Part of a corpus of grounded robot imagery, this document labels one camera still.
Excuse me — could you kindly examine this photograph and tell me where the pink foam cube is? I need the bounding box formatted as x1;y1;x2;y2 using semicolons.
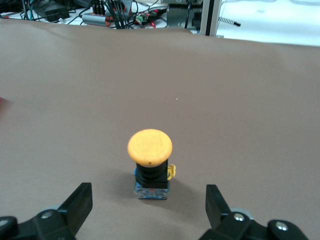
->
0;96;13;121

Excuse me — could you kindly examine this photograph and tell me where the grey metal box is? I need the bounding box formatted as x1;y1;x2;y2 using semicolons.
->
166;0;204;30

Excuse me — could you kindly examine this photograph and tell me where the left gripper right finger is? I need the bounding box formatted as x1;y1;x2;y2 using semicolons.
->
199;184;310;240

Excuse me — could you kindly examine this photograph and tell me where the silver cylindrical device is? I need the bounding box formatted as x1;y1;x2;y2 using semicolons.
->
81;13;118;27

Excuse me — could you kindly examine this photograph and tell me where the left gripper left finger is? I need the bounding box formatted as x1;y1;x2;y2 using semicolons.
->
0;182;94;240

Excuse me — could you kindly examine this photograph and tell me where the brown table mat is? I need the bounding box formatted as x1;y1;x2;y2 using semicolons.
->
0;18;320;240

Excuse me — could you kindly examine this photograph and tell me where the aluminium frame post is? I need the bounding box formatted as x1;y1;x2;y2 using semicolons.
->
201;0;222;37

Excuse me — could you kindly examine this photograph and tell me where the black power adapter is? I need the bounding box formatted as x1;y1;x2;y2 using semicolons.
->
43;6;71;22

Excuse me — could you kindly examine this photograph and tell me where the orange mushroom push button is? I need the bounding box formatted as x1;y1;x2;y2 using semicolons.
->
127;128;177;200

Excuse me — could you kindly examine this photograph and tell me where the striped white black probe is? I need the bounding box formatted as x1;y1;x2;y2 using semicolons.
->
218;16;242;28

